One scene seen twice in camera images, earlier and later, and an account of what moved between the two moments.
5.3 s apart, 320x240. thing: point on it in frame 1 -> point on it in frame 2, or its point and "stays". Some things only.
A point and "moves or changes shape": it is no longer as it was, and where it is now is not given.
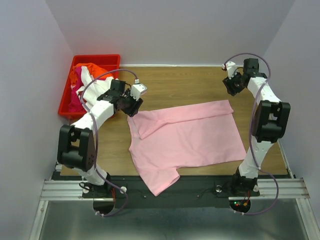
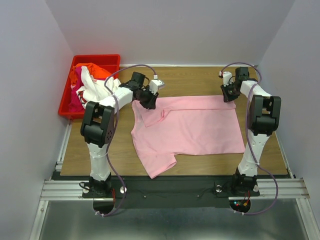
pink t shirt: [187, 134] moves or changes shape
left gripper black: [134, 108] -> [151, 104]
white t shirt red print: [94, 89] stays
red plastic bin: [109, 62] stays
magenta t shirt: [75, 105] stays
